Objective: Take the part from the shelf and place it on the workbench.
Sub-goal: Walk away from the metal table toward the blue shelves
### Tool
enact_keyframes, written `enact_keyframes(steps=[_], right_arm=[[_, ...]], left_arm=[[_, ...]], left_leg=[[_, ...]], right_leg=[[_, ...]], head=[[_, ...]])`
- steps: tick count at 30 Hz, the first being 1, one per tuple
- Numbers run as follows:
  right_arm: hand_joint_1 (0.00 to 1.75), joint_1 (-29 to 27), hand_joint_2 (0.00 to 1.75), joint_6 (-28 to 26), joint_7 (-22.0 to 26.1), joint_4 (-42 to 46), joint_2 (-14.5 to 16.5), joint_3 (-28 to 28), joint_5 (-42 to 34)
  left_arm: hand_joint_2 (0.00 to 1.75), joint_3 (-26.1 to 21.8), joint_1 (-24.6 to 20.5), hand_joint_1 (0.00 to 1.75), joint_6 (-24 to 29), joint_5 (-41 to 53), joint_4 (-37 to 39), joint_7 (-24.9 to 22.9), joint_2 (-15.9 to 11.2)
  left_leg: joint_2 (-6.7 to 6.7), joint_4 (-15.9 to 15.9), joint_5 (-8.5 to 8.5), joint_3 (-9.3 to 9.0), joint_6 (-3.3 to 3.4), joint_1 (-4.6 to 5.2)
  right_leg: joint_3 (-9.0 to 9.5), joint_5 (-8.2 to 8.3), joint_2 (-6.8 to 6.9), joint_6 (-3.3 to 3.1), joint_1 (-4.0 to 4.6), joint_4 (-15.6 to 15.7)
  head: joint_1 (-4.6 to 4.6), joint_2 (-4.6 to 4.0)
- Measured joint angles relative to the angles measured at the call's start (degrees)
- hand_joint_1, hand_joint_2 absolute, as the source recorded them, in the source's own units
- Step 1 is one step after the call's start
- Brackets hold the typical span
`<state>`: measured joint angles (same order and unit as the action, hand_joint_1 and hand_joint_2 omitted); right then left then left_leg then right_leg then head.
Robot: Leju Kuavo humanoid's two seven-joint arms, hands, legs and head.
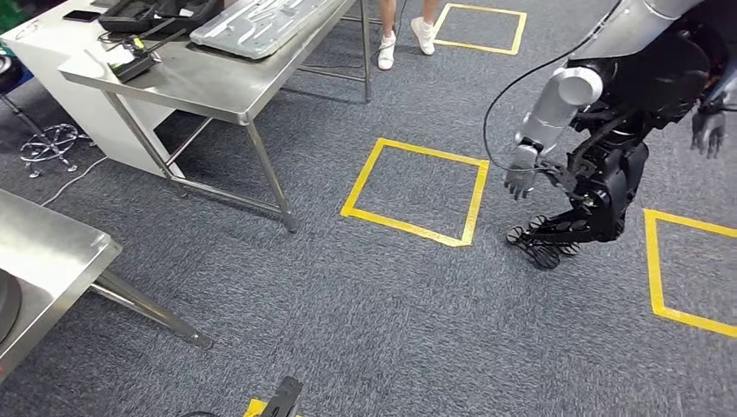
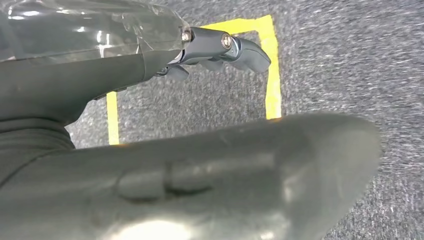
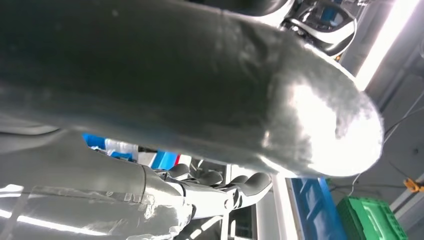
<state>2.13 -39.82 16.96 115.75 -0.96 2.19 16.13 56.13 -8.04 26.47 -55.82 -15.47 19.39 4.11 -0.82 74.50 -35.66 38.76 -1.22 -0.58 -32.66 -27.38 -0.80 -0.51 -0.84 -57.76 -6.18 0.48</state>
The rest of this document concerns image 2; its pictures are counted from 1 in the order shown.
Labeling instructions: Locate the yellow floor tape square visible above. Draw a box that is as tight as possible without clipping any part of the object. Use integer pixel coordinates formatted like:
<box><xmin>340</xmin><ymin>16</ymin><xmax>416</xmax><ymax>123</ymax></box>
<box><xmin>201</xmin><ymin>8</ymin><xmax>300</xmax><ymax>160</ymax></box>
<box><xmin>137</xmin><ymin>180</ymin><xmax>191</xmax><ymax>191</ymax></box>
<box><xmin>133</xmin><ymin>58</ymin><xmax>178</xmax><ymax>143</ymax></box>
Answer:
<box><xmin>105</xmin><ymin>14</ymin><xmax>282</xmax><ymax>146</ymax></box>

